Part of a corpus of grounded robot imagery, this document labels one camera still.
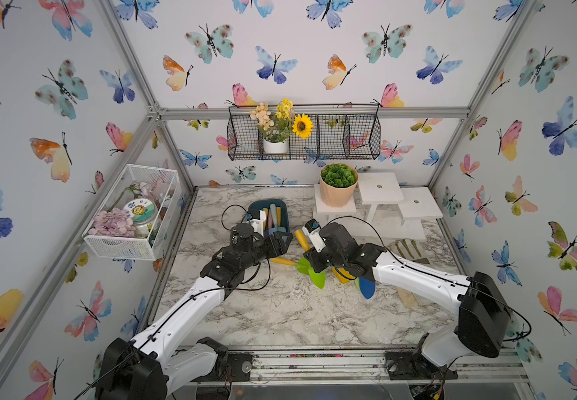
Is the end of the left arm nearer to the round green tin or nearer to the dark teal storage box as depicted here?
the round green tin

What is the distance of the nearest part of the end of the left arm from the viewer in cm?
57

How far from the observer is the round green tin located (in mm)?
658

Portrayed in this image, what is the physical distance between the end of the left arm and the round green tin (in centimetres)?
22
